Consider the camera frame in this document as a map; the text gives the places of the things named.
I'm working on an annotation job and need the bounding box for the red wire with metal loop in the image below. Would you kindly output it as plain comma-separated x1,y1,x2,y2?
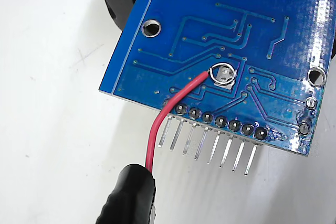
145,62,238,170

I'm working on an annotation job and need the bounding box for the blue printed circuit board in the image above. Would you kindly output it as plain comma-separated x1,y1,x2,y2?
99,0,336,176

